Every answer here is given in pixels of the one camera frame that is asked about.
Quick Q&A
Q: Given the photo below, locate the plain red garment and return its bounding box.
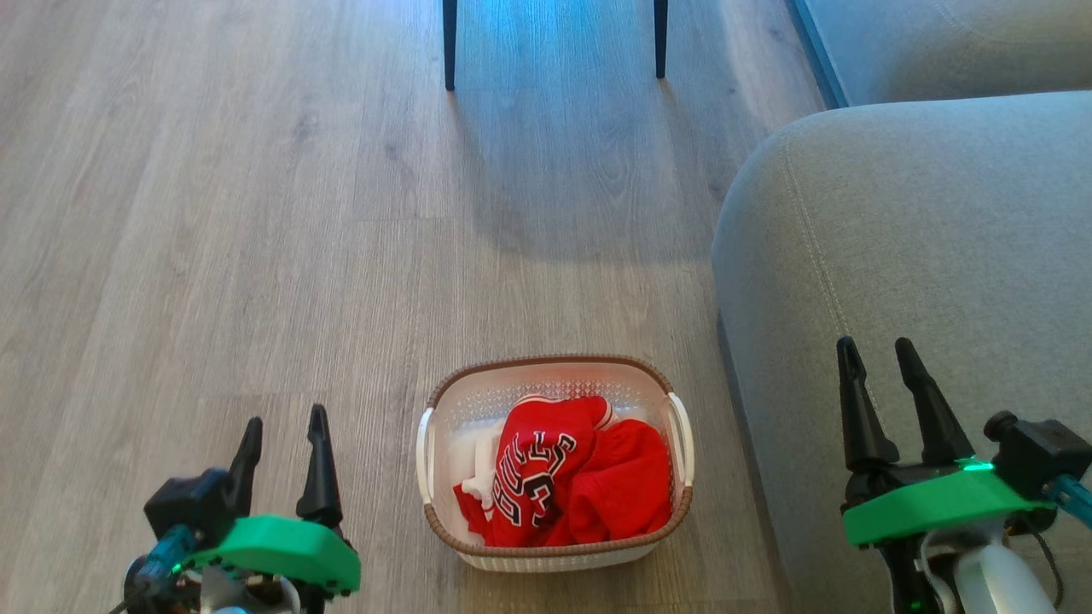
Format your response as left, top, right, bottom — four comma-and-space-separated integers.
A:
546, 418, 675, 547

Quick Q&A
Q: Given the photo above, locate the left teal plug black cable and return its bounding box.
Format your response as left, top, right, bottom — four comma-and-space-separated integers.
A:
107, 524, 201, 614

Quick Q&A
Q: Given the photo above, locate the right teal plug black cable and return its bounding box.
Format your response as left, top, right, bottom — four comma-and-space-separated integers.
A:
1007, 473, 1092, 611

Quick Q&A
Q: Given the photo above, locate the teal plug black cable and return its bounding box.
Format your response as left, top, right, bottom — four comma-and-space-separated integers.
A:
1007, 473, 1092, 611
107, 524, 201, 614

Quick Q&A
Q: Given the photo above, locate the red white printed jersey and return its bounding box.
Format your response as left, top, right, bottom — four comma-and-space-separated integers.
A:
452, 394, 619, 548

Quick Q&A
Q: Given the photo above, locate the white brown-rimmed laundry basket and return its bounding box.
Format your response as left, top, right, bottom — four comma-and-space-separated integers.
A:
415, 354, 696, 572

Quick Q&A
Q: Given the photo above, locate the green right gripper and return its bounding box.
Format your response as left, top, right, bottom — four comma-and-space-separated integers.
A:
836, 335, 1059, 547

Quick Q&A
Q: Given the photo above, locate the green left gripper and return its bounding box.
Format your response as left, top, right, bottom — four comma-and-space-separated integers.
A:
183, 403, 362, 614

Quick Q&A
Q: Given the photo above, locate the grey fabric sofa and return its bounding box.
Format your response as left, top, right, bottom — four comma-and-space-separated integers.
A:
711, 90, 1092, 614

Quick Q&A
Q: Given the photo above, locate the grey sofa section blue edge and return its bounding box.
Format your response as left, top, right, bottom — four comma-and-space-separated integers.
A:
789, 0, 1092, 107

